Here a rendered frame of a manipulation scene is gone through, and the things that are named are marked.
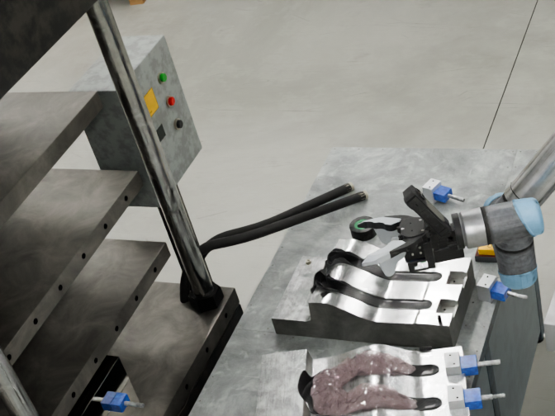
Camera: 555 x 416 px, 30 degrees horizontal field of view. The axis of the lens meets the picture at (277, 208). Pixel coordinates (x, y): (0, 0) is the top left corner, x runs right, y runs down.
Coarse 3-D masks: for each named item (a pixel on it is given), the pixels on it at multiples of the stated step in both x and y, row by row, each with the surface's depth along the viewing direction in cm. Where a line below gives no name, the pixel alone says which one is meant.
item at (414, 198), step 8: (408, 192) 195; (416, 192) 195; (408, 200) 194; (416, 200) 194; (424, 200) 196; (416, 208) 195; (424, 208) 195; (432, 208) 197; (424, 216) 196; (432, 216) 196; (440, 216) 198; (432, 224) 196; (440, 224) 196; (448, 224) 199; (440, 232) 197
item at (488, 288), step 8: (480, 280) 273; (488, 280) 272; (496, 280) 273; (480, 288) 272; (488, 288) 270; (496, 288) 271; (504, 288) 270; (480, 296) 274; (488, 296) 272; (496, 296) 270; (504, 296) 269; (520, 296) 268
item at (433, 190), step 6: (432, 180) 313; (438, 180) 312; (426, 186) 311; (432, 186) 311; (438, 186) 311; (426, 192) 311; (432, 192) 310; (438, 192) 309; (444, 192) 309; (450, 192) 310; (426, 198) 313; (432, 198) 311; (438, 198) 310; (444, 198) 308; (456, 198) 307; (462, 198) 306
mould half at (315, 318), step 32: (288, 288) 288; (384, 288) 275; (416, 288) 271; (448, 288) 268; (288, 320) 278; (320, 320) 273; (352, 320) 269; (384, 320) 265; (416, 320) 261; (448, 320) 258
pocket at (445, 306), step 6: (444, 300) 266; (450, 300) 265; (456, 300) 264; (438, 306) 264; (444, 306) 267; (450, 306) 266; (456, 306) 264; (438, 312) 264; (444, 312) 265; (450, 312) 265
